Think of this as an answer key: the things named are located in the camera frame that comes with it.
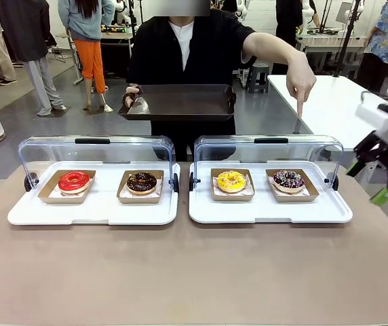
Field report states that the white paper liner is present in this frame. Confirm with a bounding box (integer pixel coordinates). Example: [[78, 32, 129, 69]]
[[212, 173, 254, 197], [119, 175, 163, 199], [50, 175, 95, 200], [270, 175, 312, 198]]

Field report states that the brown cardboard donut tray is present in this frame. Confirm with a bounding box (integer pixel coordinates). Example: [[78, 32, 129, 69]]
[[37, 169, 97, 204], [210, 168, 256, 202], [265, 168, 319, 203], [116, 169, 165, 205]]

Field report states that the chocolate sprinkle donut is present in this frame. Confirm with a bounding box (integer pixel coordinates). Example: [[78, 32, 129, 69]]
[[272, 169, 306, 194]]

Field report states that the dark brown serving tray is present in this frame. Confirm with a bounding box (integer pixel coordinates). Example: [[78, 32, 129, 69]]
[[117, 84, 237, 122]]

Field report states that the person's left forearm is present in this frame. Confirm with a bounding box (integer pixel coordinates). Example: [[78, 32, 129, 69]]
[[242, 32, 307, 74]]

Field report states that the red glazed donut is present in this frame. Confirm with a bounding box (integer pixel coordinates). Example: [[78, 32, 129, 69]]
[[58, 170, 91, 196]]

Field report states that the person in orange trousers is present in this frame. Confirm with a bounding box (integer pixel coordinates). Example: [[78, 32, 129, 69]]
[[58, 0, 115, 111]]

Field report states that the yellow sprinkled donut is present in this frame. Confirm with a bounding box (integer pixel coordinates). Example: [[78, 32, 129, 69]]
[[216, 170, 248, 194]]

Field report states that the person in blue floral shirt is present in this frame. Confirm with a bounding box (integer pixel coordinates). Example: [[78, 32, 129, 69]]
[[356, 0, 388, 94]]

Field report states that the person in black clothes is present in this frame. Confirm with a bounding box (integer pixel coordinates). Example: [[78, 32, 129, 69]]
[[271, 0, 303, 75]]

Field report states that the chocolate sprinkled donut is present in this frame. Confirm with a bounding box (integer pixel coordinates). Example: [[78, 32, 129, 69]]
[[126, 171, 158, 196]]

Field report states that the person in black shirt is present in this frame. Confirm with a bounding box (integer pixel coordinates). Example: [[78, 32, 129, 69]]
[[125, 0, 259, 162]]

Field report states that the person's left hand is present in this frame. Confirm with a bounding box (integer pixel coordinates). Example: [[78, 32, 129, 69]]
[[286, 50, 317, 118]]

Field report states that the person's right hand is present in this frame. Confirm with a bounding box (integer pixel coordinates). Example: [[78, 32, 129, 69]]
[[123, 84, 141, 109]]

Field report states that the white background table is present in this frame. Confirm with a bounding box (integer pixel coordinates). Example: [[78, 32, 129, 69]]
[[267, 74, 388, 186]]

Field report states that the white display tray base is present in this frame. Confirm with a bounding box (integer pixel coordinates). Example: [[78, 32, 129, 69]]
[[7, 160, 181, 227], [189, 161, 354, 224]]

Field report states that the background workbench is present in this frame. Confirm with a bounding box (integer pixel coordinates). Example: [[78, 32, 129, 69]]
[[295, 29, 368, 74], [100, 25, 134, 69]]

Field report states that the black stand pole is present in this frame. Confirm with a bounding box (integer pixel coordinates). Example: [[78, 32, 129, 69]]
[[331, 0, 364, 78]]

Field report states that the grey plastic stool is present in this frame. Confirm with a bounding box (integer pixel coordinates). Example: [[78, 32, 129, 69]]
[[246, 62, 270, 94]]

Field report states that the clear display lid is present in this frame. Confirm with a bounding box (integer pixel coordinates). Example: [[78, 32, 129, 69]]
[[193, 134, 344, 191], [18, 135, 176, 191]]

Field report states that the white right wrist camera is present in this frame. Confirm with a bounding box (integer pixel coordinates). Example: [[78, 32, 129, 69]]
[[355, 90, 388, 132]]

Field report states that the black lid handle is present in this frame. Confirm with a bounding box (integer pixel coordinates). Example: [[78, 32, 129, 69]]
[[254, 137, 289, 145], [75, 137, 111, 145]]

